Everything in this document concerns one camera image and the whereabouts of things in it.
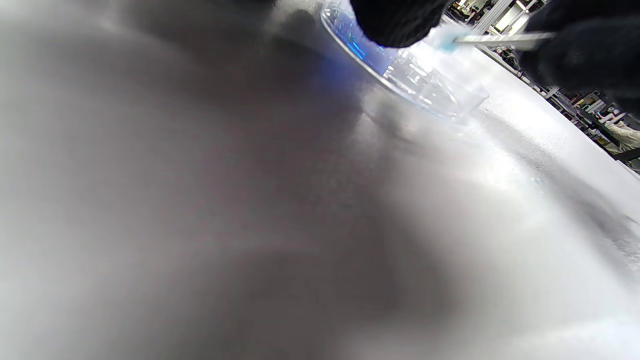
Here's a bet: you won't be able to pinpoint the person's right hand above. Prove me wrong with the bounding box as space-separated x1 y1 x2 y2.
517 0 640 117

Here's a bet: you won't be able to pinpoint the person's left hand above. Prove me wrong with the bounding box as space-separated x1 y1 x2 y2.
349 0 451 49

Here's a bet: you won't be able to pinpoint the beaker of blue dye solution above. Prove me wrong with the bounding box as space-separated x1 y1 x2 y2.
332 6 401 77

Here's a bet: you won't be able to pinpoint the clear culture dish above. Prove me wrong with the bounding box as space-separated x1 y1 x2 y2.
319 0 489 122

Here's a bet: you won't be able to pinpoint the metal tweezers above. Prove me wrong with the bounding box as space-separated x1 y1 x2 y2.
452 31 556 51

